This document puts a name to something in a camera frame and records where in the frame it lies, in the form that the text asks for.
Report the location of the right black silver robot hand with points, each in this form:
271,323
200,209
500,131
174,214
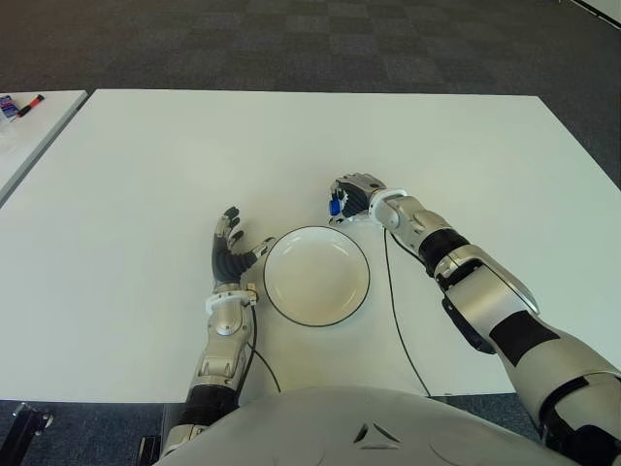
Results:
361,194

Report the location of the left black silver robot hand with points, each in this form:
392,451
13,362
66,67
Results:
224,259

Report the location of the clear water bottle blue cap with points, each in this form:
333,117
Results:
335,207

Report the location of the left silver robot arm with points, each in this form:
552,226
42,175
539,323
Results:
223,335

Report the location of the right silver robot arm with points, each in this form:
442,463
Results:
485,296

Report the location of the white plate black rim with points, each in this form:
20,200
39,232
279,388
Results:
317,276

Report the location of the grey robot torso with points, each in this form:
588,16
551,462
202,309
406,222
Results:
339,427

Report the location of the white side table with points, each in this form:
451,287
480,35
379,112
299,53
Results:
34,145

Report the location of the red black marker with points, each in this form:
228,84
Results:
30,106

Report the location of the black table foot caster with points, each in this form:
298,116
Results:
33,420

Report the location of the small blue white pack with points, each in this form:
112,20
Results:
7,107

